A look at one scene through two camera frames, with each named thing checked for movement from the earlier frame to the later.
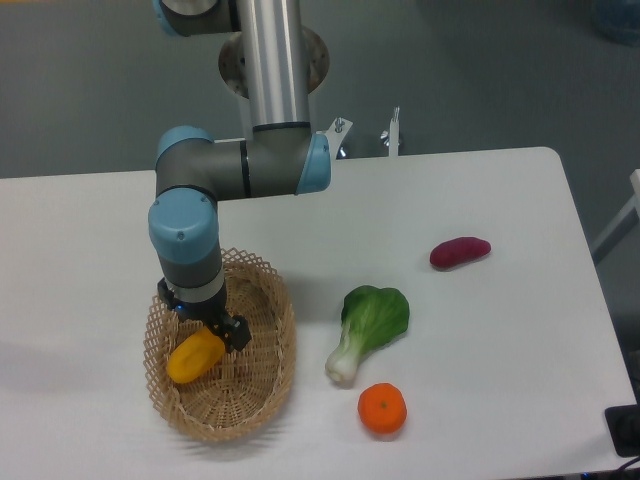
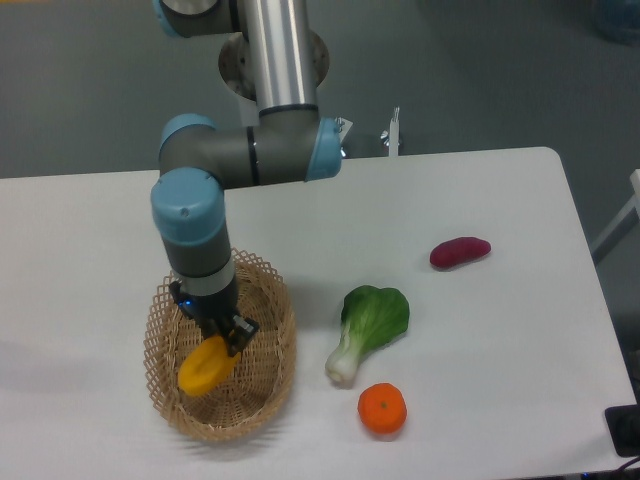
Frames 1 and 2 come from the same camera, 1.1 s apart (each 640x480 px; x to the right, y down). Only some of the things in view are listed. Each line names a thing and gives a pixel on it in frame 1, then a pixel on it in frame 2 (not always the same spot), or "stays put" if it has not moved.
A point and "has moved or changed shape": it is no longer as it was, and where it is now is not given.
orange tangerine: x=382 y=408 stays put
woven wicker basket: x=243 y=391 stays put
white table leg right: x=628 y=218 stays put
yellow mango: x=195 y=355 has moved or changed shape
